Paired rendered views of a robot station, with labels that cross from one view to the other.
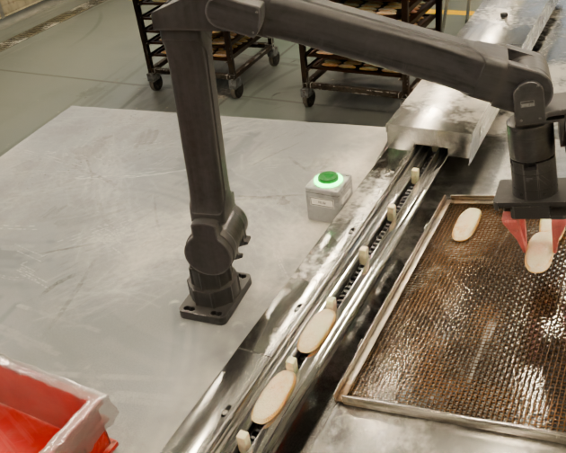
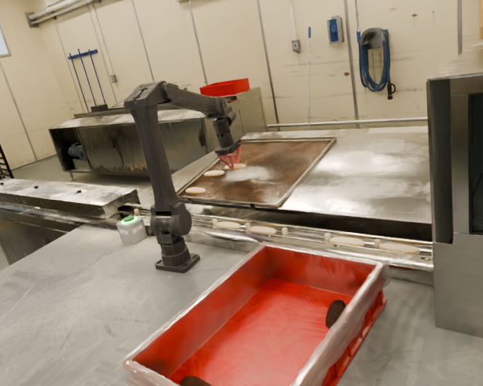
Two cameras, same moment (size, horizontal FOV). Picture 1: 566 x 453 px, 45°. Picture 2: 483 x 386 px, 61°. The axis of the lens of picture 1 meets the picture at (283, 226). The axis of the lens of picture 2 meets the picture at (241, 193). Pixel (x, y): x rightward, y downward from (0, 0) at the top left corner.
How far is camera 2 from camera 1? 132 cm
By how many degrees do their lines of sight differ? 72
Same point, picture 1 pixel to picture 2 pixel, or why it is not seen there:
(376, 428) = (294, 197)
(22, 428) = (247, 310)
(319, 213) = (138, 236)
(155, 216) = (70, 299)
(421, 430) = (299, 189)
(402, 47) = (199, 97)
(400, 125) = (108, 202)
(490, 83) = (217, 104)
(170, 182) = (34, 299)
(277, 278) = not seen: hidden behind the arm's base
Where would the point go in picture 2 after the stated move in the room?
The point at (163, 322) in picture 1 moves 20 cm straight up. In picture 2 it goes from (185, 277) to (167, 214)
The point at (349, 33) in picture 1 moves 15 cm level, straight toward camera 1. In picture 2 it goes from (188, 96) to (234, 87)
